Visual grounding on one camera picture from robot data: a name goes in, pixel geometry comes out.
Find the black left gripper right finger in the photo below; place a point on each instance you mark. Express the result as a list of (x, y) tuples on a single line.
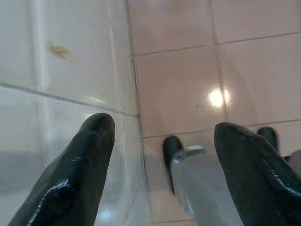
[(254, 174)]

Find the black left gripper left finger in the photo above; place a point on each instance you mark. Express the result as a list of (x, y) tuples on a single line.
[(77, 169)]

